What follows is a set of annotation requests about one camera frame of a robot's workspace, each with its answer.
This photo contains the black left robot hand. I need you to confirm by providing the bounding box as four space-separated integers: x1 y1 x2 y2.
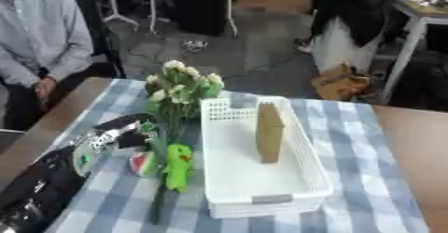
91 112 158 151

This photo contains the toy watermelon slice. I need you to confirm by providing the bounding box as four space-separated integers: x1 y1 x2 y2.
127 149 160 178

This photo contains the white artificial flower bouquet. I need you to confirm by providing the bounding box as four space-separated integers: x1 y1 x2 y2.
141 59 228 225

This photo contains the green soft toy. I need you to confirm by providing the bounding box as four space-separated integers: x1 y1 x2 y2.
162 143 195 193

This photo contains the small white floor object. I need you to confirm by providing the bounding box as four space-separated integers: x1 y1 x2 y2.
180 39 210 54

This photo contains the white stand leg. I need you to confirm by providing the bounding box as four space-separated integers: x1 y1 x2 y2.
99 0 142 32

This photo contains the seated person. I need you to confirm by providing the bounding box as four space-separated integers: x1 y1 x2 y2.
0 0 128 132

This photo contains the white plastic basket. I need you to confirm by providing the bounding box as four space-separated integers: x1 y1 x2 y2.
199 95 336 220

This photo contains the black cabinet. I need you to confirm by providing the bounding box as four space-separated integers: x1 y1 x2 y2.
173 0 242 38

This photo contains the brown cardboard piece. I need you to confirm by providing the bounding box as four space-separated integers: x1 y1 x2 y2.
253 101 289 164

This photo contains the brown bag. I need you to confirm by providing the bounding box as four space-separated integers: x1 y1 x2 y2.
309 62 377 102

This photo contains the white table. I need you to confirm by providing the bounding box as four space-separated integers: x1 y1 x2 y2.
378 0 448 107

